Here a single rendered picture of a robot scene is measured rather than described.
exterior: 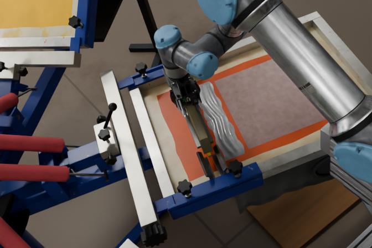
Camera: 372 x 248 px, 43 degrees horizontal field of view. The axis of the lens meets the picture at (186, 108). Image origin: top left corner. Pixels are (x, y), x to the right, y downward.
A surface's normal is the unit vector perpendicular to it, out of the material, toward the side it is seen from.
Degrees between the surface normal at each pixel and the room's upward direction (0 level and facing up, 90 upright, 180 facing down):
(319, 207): 0
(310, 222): 0
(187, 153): 0
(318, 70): 43
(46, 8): 32
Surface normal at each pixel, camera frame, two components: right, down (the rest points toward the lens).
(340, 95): -0.04, 0.04
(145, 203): -0.22, -0.63
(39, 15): -0.29, -0.13
